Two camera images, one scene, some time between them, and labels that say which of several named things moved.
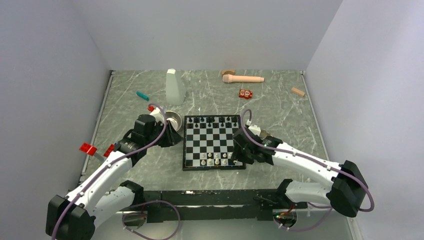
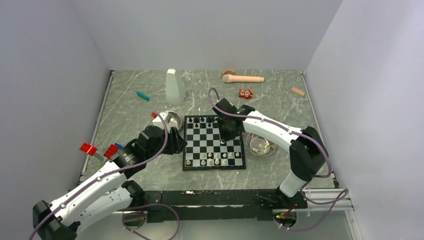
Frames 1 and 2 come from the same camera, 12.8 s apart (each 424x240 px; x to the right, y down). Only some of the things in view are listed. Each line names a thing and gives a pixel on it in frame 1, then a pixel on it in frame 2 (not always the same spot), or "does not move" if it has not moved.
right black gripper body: (243, 154) -> (226, 132)
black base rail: (241, 205) does not move
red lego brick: (88, 148) does not move
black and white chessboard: (208, 142) does not move
